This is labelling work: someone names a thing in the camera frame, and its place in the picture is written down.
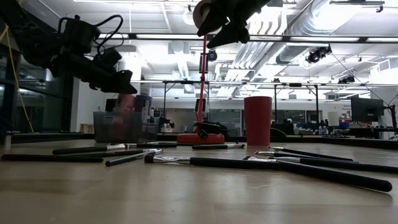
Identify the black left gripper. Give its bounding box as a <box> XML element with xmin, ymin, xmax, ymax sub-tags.
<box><xmin>48</xmin><ymin>50</ymin><xmax>138</xmax><ymax>95</ymax></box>

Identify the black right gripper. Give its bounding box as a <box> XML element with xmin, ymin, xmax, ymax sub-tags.
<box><xmin>196</xmin><ymin>0</ymin><xmax>272</xmax><ymax>49</ymax></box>

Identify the black computer monitor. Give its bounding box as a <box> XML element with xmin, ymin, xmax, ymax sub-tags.
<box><xmin>350</xmin><ymin>96</ymin><xmax>386</xmax><ymax>123</ymax></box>
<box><xmin>104</xmin><ymin>98</ymin><xmax>118</xmax><ymax>112</ymax></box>

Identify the grey plastic storage bin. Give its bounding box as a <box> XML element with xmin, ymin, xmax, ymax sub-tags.
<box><xmin>93</xmin><ymin>111</ymin><xmax>162</xmax><ymax>144</ymax></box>

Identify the black ceiling light beam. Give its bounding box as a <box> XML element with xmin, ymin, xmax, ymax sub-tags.
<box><xmin>111</xmin><ymin>32</ymin><xmax>398</xmax><ymax>44</ymax></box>

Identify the red desk lamp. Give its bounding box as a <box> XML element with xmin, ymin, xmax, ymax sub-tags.
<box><xmin>176</xmin><ymin>0</ymin><xmax>226</xmax><ymax>146</ymax></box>

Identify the red plastic cup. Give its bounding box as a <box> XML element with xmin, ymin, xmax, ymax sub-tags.
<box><xmin>243</xmin><ymin>96</ymin><xmax>273</xmax><ymax>147</ymax></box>

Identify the white cylindrical container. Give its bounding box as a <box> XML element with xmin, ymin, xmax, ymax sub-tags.
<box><xmin>327</xmin><ymin>111</ymin><xmax>340</xmax><ymax>127</ymax></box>

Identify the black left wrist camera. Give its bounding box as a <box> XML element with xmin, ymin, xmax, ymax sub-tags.
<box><xmin>92</xmin><ymin>46</ymin><xmax>123</xmax><ymax>68</ymax></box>

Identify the black workbench frame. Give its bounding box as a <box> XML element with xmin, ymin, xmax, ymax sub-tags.
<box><xmin>161</xmin><ymin>80</ymin><xmax>321</xmax><ymax>125</ymax></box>

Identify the silver ventilation duct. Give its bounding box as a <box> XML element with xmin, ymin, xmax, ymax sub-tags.
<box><xmin>236</xmin><ymin>0</ymin><xmax>358</xmax><ymax>72</ymax></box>

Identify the black ceiling camera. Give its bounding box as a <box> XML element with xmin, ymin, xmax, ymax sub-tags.
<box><xmin>305</xmin><ymin>45</ymin><xmax>333</xmax><ymax>65</ymax></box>

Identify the yellow hanging cable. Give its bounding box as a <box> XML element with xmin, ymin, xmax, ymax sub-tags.
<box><xmin>0</xmin><ymin>24</ymin><xmax>35</xmax><ymax>134</ymax></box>

